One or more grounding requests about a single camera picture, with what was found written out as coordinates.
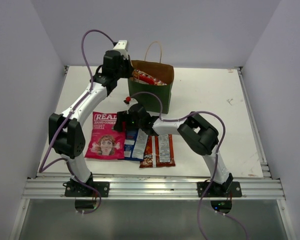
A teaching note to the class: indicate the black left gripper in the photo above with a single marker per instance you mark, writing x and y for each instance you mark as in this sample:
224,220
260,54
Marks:
128,68

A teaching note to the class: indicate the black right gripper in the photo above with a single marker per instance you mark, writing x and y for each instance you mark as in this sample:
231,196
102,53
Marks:
121,120

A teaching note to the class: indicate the red candy bag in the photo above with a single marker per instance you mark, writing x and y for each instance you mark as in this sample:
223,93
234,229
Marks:
144,78

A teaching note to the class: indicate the green brown paper bag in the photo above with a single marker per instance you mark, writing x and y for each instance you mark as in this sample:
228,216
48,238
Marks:
155,98

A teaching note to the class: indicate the pink Real chips bag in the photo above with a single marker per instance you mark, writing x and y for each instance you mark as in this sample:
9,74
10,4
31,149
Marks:
105,142

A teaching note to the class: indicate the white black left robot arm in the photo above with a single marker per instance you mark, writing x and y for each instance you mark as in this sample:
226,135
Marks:
65,131

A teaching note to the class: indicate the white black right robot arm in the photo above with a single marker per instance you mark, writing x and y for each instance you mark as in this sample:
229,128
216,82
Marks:
200,135

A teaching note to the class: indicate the blue snack bag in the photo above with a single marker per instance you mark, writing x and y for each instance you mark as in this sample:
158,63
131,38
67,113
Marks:
134,145

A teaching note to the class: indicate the orange red Doritos bag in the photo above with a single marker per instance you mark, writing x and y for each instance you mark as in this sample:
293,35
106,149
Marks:
158,152

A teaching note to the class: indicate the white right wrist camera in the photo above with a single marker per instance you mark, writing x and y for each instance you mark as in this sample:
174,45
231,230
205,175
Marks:
130,101

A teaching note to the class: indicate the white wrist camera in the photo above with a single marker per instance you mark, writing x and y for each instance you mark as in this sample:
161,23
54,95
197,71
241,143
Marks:
122,47
130,101

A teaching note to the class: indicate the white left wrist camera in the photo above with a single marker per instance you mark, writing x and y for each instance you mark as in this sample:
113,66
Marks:
122,47

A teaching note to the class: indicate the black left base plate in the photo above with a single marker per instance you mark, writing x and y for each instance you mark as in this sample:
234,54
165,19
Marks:
77,190

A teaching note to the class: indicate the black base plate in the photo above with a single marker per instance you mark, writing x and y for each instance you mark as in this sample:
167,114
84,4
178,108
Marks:
77,190
216,191

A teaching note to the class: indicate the aluminium rail frame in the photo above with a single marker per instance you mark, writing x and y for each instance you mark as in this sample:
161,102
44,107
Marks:
163,203

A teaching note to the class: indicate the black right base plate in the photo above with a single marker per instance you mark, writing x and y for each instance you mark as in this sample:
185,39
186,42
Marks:
216,191

